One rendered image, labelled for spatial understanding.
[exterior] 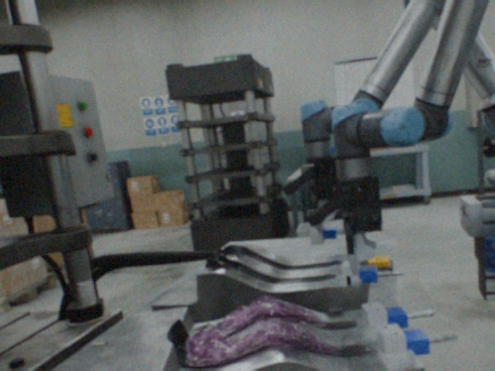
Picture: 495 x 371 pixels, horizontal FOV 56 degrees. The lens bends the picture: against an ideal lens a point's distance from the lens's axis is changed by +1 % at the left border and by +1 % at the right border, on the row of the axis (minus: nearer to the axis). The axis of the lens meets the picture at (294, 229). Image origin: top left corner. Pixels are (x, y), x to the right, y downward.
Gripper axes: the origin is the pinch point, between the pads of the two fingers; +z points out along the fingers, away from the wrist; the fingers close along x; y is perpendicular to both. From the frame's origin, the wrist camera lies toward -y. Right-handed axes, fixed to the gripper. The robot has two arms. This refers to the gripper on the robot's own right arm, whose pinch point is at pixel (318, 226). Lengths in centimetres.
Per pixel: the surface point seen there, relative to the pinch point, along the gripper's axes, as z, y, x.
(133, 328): 4, -25, -60
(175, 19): -221, -295, 584
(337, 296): 8.0, 9.1, -36.1
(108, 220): 73, -432, 518
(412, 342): 8, 24, -58
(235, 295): 6.9, -14.2, -36.1
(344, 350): 10, 13, -58
